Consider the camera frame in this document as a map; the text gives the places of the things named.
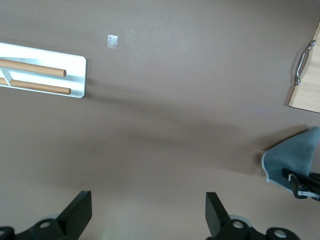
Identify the white rack with wooden rods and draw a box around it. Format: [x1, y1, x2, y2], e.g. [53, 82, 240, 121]
[0, 41, 88, 99]

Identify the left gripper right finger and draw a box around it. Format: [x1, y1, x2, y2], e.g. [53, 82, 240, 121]
[205, 191, 298, 240]

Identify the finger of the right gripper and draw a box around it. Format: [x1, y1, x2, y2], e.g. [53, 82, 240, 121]
[289, 177, 320, 200]
[281, 168, 320, 184]

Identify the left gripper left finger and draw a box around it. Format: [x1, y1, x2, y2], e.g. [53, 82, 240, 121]
[0, 190, 93, 240]

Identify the clear tape piece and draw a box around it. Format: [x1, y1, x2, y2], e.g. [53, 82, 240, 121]
[106, 34, 119, 50]

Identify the grey cloth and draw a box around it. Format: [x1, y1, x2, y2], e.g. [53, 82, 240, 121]
[261, 126, 320, 193]

